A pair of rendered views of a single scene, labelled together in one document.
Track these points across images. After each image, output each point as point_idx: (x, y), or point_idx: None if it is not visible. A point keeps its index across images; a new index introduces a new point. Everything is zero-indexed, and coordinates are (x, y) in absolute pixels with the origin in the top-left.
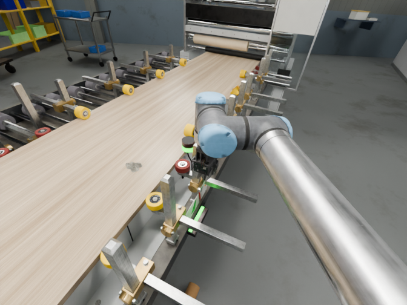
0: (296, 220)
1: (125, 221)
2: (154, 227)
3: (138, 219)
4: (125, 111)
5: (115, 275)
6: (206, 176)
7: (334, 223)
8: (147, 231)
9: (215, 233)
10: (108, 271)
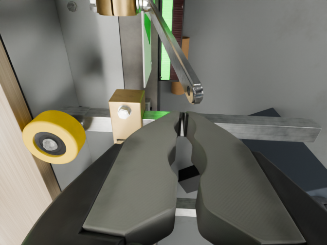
0: None
1: (49, 198)
2: (91, 74)
3: (56, 100)
4: None
5: (98, 148)
6: (191, 143)
7: None
8: (86, 85)
9: (241, 131)
10: (86, 153)
